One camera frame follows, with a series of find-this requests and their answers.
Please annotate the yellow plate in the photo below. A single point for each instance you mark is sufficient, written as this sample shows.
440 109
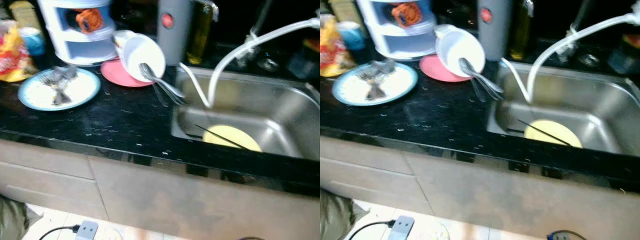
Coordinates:
232 132
552 127

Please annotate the stainless steel sink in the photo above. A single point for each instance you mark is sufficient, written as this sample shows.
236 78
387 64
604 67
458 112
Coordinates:
600 105
280 110

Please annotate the orange packet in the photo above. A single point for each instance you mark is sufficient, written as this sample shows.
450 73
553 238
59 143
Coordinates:
407 14
90 21

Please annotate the thin white tube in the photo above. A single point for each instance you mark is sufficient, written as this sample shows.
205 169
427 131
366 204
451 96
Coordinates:
195 82
515 77

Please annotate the olive green cloth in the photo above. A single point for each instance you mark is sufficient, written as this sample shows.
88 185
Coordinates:
15 220
337 217

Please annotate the white bowl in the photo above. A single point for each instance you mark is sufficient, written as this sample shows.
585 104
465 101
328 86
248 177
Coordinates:
142 52
460 47

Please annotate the blue cup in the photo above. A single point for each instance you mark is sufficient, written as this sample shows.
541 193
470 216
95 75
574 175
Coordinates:
354 37
34 42

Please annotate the yellow box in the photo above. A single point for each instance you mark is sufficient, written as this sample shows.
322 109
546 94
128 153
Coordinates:
25 12
350 10

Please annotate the olive oil bottle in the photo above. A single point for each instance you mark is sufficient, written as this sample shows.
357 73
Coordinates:
200 35
520 32

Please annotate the blue rim lemon print plate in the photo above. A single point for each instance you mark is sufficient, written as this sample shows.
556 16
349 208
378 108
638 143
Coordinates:
85 87
400 82

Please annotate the steel fork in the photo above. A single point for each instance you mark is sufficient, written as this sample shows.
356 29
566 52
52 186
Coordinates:
365 75
48 80

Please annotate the metal faucet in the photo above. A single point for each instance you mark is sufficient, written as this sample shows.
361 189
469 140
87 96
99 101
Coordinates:
574 35
252 40

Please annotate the grey tumbler with red logo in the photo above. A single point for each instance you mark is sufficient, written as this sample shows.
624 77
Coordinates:
495 37
175 40

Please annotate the pink plate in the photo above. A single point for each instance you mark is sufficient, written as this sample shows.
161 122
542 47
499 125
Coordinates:
431 67
112 72

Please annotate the black chopstick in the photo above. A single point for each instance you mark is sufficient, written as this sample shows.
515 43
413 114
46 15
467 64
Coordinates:
544 132
222 137

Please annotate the dark plastic box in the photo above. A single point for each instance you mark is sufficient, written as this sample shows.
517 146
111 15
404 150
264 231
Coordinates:
300 65
622 60

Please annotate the yellow red snack bag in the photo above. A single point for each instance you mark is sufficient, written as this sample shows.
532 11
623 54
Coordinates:
332 55
12 60

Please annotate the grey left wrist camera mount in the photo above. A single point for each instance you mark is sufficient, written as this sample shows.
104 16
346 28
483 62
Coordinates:
87 231
402 229

